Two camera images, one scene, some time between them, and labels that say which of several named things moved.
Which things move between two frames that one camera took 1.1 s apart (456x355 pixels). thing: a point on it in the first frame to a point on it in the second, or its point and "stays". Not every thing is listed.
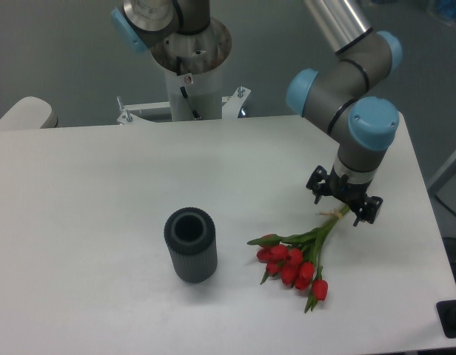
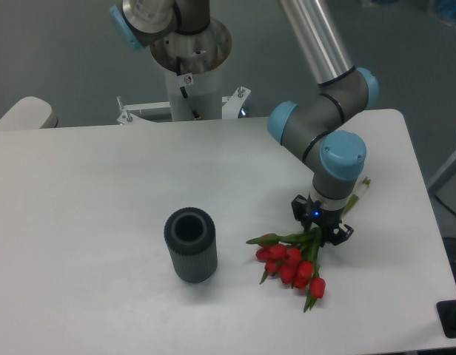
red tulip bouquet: [297, 257] stays
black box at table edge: [451, 316] stays
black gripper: [355, 194] to [311, 214]
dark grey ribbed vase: [190, 235] stays
